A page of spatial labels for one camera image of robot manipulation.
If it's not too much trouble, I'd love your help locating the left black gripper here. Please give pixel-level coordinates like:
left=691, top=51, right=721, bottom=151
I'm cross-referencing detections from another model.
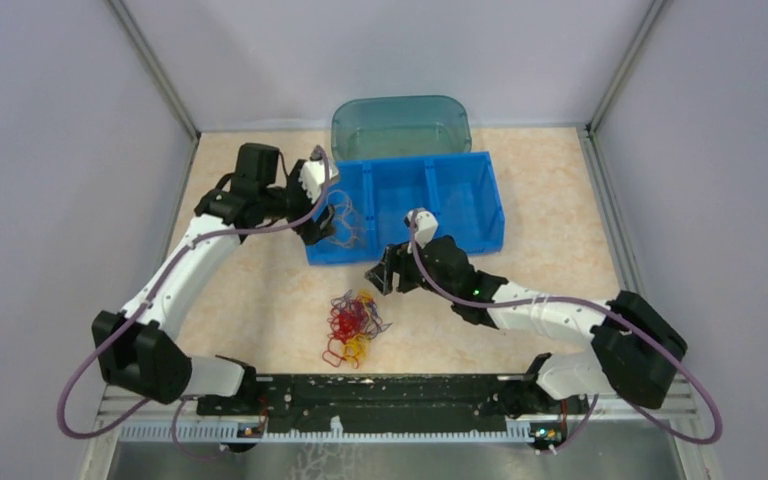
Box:
left=260, top=159, right=337, bottom=245

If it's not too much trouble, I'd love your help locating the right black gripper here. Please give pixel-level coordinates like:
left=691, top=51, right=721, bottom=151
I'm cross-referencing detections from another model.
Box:
left=365, top=233, right=457, bottom=301

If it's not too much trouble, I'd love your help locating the white cable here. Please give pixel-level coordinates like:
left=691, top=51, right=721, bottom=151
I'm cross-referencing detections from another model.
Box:
left=320, top=190, right=369, bottom=252

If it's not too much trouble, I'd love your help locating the red cable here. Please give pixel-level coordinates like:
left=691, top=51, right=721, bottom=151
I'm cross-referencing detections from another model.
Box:
left=320, top=291, right=379, bottom=369

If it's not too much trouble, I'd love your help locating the yellow cable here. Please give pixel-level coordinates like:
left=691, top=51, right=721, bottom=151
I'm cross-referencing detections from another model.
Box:
left=340, top=291, right=379, bottom=370

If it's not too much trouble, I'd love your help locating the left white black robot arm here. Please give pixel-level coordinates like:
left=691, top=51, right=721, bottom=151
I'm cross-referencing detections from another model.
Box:
left=92, top=143, right=340, bottom=414

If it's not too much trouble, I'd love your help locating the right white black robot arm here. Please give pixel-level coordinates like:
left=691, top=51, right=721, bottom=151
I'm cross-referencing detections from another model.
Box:
left=365, top=235, right=688, bottom=412

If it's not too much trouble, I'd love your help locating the blue three-compartment plastic bin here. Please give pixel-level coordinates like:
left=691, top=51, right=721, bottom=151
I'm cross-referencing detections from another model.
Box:
left=306, top=152, right=506, bottom=266

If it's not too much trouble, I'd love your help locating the teal transparent plastic tub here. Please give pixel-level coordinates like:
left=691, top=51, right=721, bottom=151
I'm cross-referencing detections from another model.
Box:
left=331, top=95, right=473, bottom=161

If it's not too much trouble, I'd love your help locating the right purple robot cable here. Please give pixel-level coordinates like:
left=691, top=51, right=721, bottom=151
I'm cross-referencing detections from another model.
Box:
left=407, top=211, right=724, bottom=454

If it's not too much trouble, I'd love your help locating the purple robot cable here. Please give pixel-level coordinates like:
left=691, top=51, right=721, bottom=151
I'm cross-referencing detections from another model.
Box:
left=407, top=211, right=724, bottom=454
left=57, top=145, right=332, bottom=463

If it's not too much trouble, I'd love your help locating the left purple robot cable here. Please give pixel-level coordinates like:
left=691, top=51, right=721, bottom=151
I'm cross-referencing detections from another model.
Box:
left=57, top=145, right=332, bottom=463

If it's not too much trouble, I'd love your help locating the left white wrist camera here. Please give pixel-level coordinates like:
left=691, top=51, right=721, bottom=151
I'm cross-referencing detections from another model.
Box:
left=299, top=157, right=340, bottom=204

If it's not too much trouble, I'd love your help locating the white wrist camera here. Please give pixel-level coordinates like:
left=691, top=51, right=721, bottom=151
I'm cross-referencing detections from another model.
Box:
left=299, top=157, right=340, bottom=204
left=404, top=208, right=439, bottom=247

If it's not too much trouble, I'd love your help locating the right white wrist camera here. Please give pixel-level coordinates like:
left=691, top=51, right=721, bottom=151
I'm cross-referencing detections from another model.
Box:
left=404, top=208, right=439, bottom=247

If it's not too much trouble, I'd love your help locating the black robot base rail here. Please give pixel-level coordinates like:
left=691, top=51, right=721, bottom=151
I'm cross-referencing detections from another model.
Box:
left=197, top=374, right=590, bottom=449

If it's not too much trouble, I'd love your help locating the left aluminium frame post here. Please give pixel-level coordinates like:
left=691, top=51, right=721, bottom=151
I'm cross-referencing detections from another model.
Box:
left=104, top=0, right=201, bottom=142

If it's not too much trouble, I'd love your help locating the aluminium frame post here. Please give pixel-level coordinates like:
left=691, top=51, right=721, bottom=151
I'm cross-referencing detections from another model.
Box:
left=587, top=0, right=671, bottom=136
left=104, top=0, right=201, bottom=142

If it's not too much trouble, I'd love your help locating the right aluminium frame post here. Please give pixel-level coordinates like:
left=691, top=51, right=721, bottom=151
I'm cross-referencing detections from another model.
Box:
left=587, top=0, right=671, bottom=136

